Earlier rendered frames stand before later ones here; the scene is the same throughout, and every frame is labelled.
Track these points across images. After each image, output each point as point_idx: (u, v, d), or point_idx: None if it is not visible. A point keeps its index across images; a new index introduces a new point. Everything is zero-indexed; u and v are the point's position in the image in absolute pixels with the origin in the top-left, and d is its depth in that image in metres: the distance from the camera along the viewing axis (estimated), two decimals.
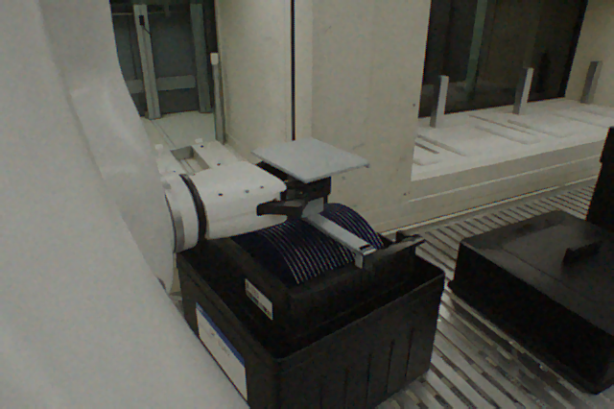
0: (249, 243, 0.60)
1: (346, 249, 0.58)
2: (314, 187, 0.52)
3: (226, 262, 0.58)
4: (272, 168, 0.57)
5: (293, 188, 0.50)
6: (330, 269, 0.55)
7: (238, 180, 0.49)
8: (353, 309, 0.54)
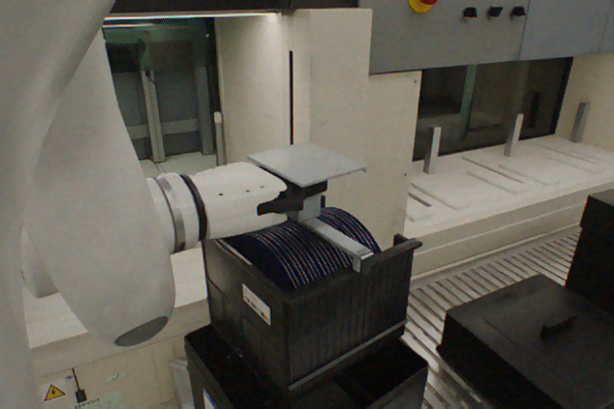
0: (247, 248, 0.60)
1: (343, 253, 0.57)
2: (311, 183, 0.53)
3: (224, 267, 0.58)
4: None
5: (292, 185, 0.51)
6: (328, 274, 0.55)
7: (238, 180, 0.49)
8: (351, 314, 0.54)
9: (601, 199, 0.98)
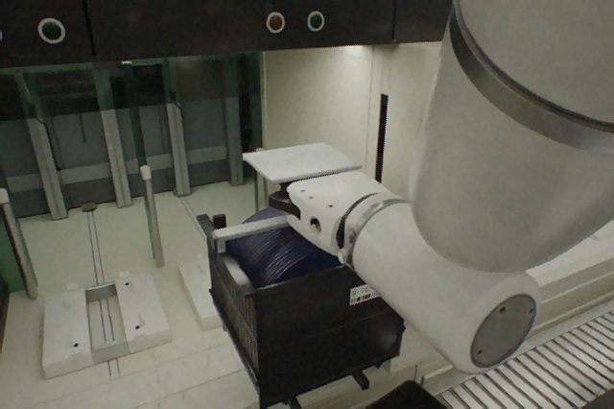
0: (295, 276, 0.54)
1: None
2: None
3: (314, 301, 0.51)
4: None
5: None
6: None
7: (355, 183, 0.48)
8: None
9: None
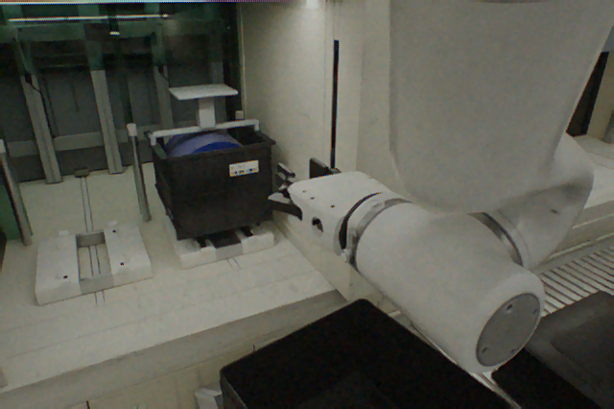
0: None
1: None
2: (330, 172, 0.56)
3: (205, 170, 0.87)
4: (295, 180, 0.53)
5: None
6: None
7: (356, 183, 0.48)
8: None
9: None
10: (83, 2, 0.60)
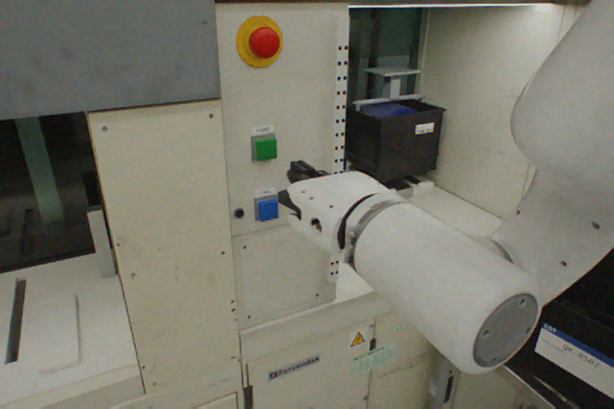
0: None
1: None
2: (317, 174, 0.56)
3: (401, 129, 1.18)
4: (308, 178, 0.54)
5: None
6: None
7: (356, 183, 0.48)
8: None
9: None
10: (415, 6, 0.81)
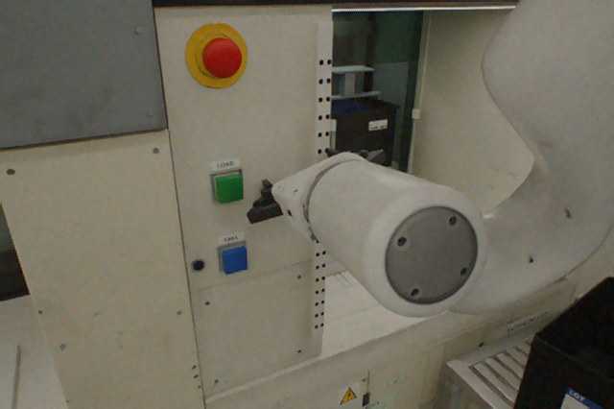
0: None
1: None
2: None
3: (354, 125, 1.21)
4: None
5: None
6: None
7: None
8: None
9: None
10: (415, 9, 0.68)
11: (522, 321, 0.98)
